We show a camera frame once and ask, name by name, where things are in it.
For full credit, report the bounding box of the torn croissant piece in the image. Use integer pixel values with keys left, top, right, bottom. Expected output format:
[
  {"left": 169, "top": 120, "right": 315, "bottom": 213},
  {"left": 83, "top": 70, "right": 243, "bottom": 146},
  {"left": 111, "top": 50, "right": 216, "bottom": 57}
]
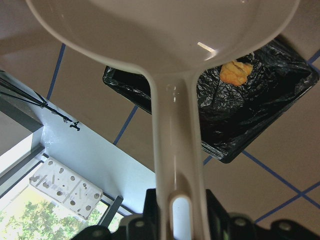
[{"left": 219, "top": 60, "right": 253, "bottom": 87}]

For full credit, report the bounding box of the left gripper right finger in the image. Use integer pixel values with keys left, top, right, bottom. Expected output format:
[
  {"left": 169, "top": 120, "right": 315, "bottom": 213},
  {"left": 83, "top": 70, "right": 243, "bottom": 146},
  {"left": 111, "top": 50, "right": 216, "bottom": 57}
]
[{"left": 206, "top": 189, "right": 230, "bottom": 240}]

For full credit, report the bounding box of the beige plastic dustpan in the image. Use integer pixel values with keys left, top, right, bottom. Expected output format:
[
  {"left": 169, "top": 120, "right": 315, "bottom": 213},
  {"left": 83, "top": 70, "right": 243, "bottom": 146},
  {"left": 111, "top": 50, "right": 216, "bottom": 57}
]
[{"left": 27, "top": 0, "right": 299, "bottom": 240}]

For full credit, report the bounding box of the bin with black trash bag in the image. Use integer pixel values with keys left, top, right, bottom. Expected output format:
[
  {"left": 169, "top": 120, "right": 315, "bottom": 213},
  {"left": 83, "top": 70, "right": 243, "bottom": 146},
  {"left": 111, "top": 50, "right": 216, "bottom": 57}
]
[{"left": 102, "top": 34, "right": 320, "bottom": 165}]

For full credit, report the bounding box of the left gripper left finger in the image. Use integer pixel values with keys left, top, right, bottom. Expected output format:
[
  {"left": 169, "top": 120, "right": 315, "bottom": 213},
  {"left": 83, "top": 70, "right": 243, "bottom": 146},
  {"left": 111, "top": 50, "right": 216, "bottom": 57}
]
[{"left": 143, "top": 188, "right": 160, "bottom": 240}]

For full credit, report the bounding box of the white perforated mounting plate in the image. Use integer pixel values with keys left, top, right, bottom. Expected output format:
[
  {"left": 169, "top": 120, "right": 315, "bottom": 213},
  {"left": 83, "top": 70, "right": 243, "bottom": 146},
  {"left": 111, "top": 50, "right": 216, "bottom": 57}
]
[{"left": 29, "top": 157, "right": 103, "bottom": 220}]

